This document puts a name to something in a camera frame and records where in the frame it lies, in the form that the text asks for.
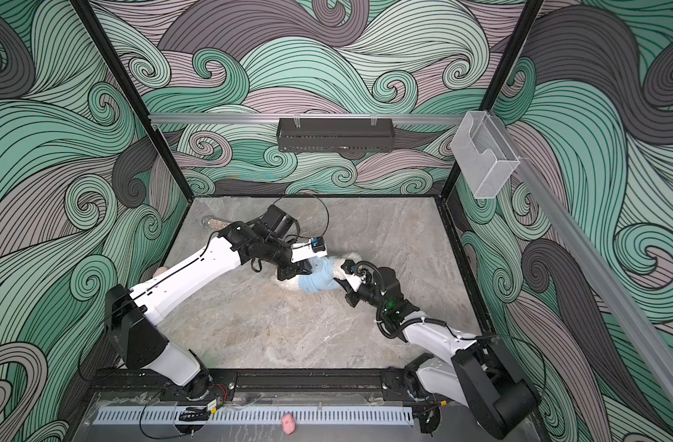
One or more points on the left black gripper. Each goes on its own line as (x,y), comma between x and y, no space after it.
(295,269)

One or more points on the glass tube with sprinkles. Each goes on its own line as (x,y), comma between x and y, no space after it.
(213,223)

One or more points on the black wall tray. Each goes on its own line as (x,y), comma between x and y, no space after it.
(338,135)

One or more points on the white slotted cable duct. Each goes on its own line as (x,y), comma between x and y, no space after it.
(259,415)

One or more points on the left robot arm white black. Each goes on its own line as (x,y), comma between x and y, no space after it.
(133,314)

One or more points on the clear plastic wall bin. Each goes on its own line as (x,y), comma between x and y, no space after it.
(483,149)

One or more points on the light blue fleece hoodie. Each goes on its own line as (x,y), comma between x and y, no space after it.
(325,275)

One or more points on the aluminium rail right wall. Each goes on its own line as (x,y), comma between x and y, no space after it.
(649,344)

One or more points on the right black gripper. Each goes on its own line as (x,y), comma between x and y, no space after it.
(352,296)

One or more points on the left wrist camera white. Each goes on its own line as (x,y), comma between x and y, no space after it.
(312,248)

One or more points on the white teddy bear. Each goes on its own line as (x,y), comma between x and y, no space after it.
(292,284)

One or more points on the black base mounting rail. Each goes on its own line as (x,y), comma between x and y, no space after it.
(392,384)

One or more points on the pink round ball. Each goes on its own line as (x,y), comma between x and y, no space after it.
(159,271)

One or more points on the aluminium rail wall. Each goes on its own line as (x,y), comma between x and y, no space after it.
(273,118)
(649,344)

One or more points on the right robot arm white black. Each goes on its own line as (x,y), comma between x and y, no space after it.
(477,371)

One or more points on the aluminium rail back wall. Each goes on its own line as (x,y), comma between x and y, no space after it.
(273,118)

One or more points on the small pink toy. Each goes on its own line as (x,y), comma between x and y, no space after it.
(288,424)

